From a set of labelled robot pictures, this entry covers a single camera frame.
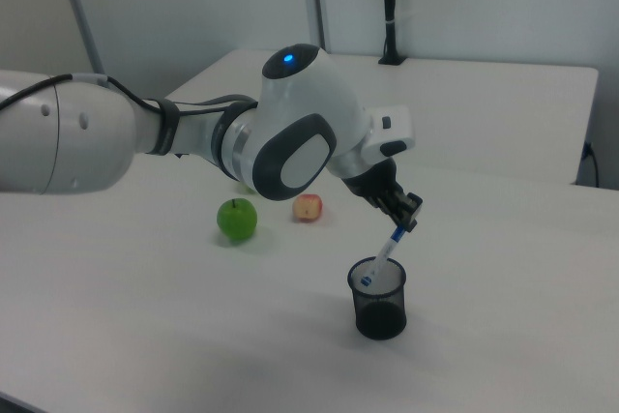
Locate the dark green toy apple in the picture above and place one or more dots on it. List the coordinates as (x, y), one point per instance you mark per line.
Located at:
(237, 220)

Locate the red toy strawberry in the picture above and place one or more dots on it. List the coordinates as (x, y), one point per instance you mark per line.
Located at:
(307, 208)

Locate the black mesh pen cup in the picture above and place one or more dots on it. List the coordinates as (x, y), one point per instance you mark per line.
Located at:
(380, 317)

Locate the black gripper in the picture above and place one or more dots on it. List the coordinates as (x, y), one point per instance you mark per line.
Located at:
(377, 183)

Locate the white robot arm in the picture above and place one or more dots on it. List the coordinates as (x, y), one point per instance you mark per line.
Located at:
(300, 108)

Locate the blue and white marker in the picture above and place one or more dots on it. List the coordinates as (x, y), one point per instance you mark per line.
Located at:
(387, 248)

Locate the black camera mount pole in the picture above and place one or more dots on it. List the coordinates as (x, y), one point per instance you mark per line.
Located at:
(389, 7)

